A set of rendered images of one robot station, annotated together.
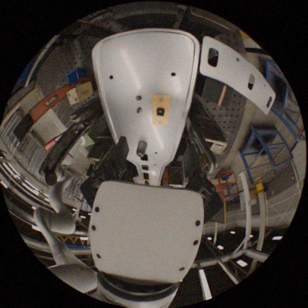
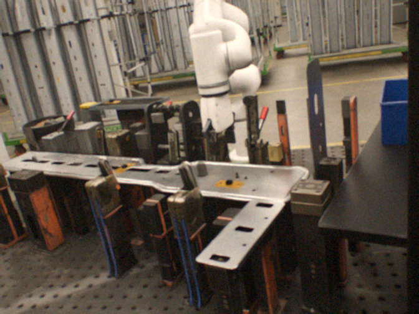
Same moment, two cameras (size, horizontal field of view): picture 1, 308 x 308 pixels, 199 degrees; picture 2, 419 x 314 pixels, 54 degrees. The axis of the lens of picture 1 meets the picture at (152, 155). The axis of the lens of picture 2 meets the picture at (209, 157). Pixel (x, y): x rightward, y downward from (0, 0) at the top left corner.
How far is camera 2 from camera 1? 1.10 m
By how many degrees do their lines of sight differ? 48
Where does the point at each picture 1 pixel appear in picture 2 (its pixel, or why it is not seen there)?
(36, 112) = (281, 118)
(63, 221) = not seen: hidden behind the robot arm
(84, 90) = (274, 152)
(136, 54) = (278, 180)
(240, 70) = (254, 219)
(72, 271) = not seen: hidden behind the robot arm
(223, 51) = (271, 210)
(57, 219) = not seen: hidden behind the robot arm
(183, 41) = (279, 195)
